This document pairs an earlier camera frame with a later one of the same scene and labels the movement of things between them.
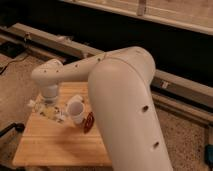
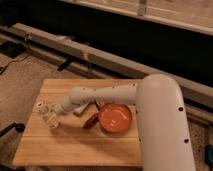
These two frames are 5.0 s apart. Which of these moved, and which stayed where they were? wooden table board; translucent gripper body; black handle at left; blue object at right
Moved: translucent gripper body
Stayed: wooden table board; black handle at left; blue object at right
